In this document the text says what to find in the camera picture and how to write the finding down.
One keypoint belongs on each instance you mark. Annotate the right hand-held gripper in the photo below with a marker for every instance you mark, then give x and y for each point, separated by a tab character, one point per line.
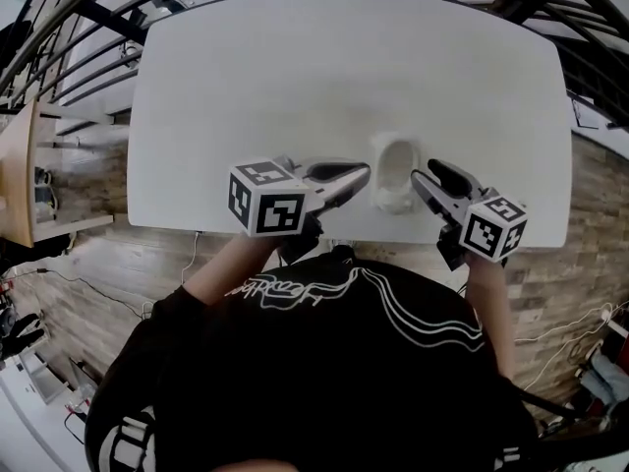
494	229

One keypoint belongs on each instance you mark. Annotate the wooden table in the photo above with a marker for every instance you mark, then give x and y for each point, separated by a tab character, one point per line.
17	175

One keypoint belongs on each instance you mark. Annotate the white notebook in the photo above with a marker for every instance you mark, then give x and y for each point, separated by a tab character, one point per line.
585	114

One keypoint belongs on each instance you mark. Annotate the white table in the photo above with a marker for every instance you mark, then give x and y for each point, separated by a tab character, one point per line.
319	76

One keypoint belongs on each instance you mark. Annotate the person's left forearm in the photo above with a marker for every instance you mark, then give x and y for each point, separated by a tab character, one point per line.
231	268

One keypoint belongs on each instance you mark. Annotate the black metal railing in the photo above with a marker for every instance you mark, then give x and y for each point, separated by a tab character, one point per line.
74	27

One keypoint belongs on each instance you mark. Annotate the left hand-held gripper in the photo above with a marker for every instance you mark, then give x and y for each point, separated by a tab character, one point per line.
268	199

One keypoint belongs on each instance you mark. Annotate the person's right forearm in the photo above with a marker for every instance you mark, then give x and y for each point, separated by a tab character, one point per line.
491	308

